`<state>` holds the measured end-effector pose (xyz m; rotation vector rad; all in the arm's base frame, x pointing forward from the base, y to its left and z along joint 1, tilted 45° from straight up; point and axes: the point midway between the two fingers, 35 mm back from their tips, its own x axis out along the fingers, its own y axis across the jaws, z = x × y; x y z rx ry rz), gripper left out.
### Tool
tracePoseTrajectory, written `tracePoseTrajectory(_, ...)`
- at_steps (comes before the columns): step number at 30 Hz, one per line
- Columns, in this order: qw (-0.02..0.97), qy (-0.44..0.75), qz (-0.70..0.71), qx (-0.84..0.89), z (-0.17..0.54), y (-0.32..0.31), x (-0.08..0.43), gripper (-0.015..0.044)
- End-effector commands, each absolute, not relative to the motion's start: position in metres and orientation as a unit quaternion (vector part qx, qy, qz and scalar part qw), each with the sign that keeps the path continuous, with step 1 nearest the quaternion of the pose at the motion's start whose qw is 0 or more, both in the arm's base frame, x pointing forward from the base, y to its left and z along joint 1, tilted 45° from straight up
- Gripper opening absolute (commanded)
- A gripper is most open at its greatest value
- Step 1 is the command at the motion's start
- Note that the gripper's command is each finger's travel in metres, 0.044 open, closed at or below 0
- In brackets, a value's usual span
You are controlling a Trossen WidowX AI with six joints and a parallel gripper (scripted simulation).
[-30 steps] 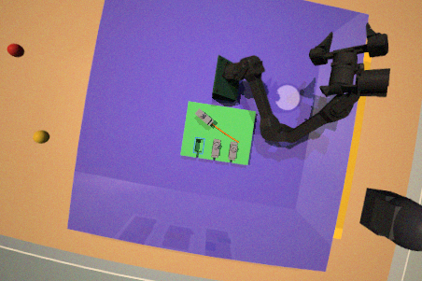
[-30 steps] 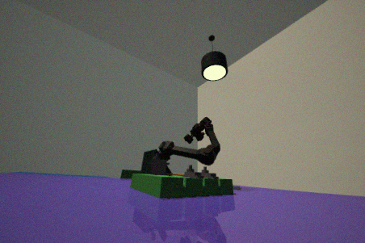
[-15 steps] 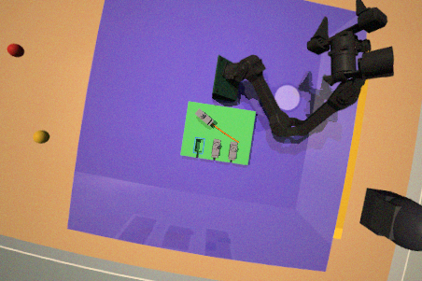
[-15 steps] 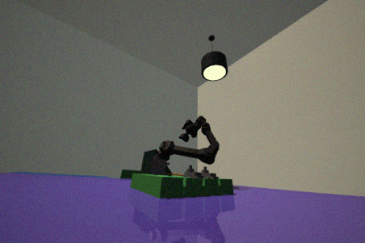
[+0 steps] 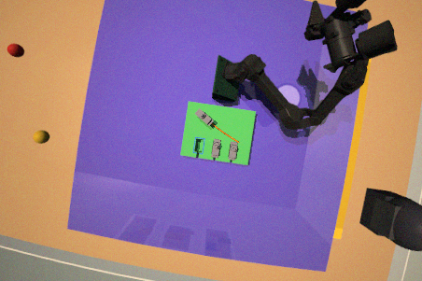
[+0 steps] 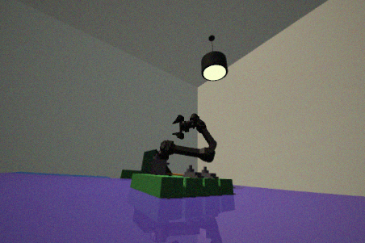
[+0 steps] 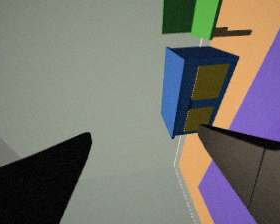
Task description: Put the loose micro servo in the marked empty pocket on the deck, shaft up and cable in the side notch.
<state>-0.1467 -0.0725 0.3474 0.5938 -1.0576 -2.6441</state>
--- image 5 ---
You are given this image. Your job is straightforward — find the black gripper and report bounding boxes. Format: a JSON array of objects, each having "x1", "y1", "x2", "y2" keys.
[{"x1": 304, "y1": 0, "x2": 366, "y2": 46}]

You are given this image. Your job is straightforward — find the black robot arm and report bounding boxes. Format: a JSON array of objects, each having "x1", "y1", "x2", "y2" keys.
[{"x1": 222, "y1": 9, "x2": 397, "y2": 130}]

